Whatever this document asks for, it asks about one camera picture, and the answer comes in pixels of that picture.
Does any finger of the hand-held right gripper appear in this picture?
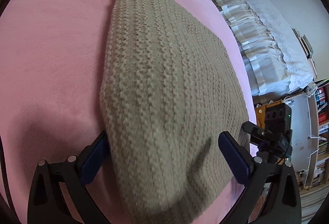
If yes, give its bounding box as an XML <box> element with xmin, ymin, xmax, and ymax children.
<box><xmin>242</xmin><ymin>121</ymin><xmax>273</xmax><ymax>146</ymax></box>

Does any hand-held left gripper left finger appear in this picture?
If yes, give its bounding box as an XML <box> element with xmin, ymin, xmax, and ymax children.
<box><xmin>27</xmin><ymin>131</ymin><xmax>111</xmax><ymax>224</ymax></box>

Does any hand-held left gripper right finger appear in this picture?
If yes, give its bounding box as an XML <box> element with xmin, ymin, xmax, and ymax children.
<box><xmin>218</xmin><ymin>131</ymin><xmax>302</xmax><ymax>224</ymax></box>

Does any beige knitted cardigan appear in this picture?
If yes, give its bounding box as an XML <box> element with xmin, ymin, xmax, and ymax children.
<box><xmin>99</xmin><ymin>0</ymin><xmax>251</xmax><ymax>223</ymax></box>

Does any wooden nightstand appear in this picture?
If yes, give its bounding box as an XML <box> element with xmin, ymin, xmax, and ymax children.
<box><xmin>254</xmin><ymin>100</ymin><xmax>283</xmax><ymax>130</ymax></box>

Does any wooden bookshelf with books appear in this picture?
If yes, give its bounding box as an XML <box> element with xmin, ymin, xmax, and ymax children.
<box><xmin>306</xmin><ymin>78</ymin><xmax>329</xmax><ymax>190</ymax></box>

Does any stack of books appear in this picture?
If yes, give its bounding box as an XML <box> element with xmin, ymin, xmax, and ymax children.
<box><xmin>292</xmin><ymin>28</ymin><xmax>318</xmax><ymax>79</ymax></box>

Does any white lace furniture cover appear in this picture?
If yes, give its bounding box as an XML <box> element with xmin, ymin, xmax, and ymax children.
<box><xmin>207</xmin><ymin>0</ymin><xmax>317</xmax><ymax>96</ymax></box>

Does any pink bed blanket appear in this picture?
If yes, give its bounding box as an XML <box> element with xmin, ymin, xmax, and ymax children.
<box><xmin>0</xmin><ymin>0</ymin><xmax>257</xmax><ymax>224</ymax></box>

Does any white wire basket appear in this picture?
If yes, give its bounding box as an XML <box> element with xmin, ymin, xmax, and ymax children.
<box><xmin>298</xmin><ymin>148</ymin><xmax>320</xmax><ymax>190</ymax></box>

